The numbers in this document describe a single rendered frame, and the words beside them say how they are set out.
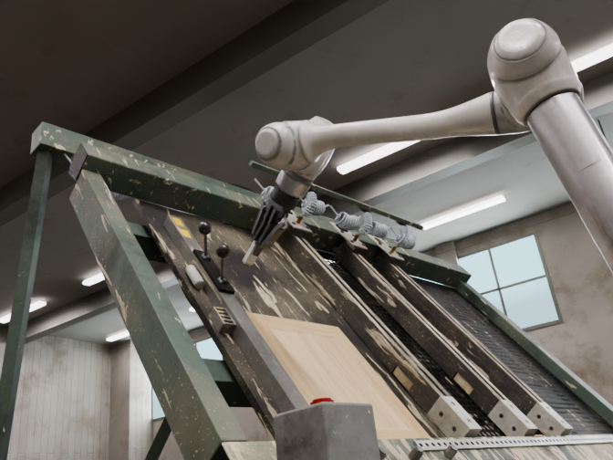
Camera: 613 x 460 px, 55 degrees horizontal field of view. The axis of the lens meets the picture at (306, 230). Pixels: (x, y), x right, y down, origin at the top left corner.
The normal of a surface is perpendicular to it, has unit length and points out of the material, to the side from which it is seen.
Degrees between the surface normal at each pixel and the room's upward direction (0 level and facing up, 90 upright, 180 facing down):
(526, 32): 87
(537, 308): 90
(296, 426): 90
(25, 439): 90
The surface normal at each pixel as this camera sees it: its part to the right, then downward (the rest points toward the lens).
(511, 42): -0.47, -0.38
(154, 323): -0.72, -0.22
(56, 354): 0.81, -0.32
